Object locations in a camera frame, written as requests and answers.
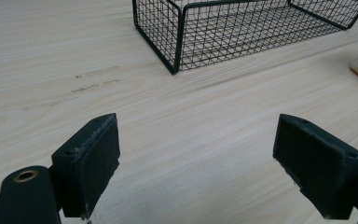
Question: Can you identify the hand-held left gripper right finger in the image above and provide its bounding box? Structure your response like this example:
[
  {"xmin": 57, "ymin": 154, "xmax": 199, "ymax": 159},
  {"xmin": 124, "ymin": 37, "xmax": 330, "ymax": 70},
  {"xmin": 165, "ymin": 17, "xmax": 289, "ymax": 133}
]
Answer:
[{"xmin": 272, "ymin": 113, "xmax": 358, "ymax": 220}]

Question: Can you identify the black wire mesh basket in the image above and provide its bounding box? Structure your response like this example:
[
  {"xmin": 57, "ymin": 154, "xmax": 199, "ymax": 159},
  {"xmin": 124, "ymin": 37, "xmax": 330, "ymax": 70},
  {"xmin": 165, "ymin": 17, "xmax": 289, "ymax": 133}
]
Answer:
[{"xmin": 131, "ymin": 0, "xmax": 358, "ymax": 76}]

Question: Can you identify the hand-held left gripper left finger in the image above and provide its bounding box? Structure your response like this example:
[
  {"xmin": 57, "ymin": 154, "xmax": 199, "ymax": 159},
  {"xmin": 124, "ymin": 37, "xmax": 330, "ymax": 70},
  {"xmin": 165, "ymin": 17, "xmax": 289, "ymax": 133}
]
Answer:
[{"xmin": 50, "ymin": 112, "xmax": 121, "ymax": 219}]

